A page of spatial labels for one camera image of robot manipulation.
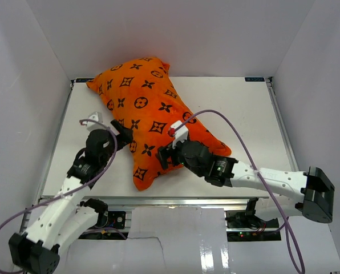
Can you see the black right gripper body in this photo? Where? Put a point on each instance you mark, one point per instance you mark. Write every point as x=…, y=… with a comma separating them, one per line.
x=182, y=161

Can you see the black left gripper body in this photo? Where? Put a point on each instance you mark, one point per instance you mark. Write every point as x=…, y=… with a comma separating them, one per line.
x=107, y=154

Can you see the orange patterned pillowcase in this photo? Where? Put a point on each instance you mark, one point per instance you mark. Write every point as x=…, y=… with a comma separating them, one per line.
x=141, y=97

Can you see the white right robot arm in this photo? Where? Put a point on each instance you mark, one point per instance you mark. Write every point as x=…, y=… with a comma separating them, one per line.
x=309, y=194

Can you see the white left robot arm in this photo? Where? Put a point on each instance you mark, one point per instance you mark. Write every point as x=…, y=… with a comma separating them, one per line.
x=67, y=216

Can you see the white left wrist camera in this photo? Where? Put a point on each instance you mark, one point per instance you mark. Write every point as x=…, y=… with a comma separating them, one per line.
x=94, y=120

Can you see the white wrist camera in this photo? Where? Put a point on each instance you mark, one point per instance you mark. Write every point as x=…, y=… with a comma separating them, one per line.
x=179, y=132
x=94, y=120

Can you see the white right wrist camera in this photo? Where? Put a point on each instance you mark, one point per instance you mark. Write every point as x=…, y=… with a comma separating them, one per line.
x=179, y=132

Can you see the aluminium table frame rail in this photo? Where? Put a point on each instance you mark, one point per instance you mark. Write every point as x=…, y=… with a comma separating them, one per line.
x=158, y=201

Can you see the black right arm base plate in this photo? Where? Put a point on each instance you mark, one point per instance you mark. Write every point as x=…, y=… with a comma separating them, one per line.
x=244, y=221

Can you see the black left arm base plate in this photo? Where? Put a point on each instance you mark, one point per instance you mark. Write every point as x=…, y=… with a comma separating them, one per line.
x=112, y=219

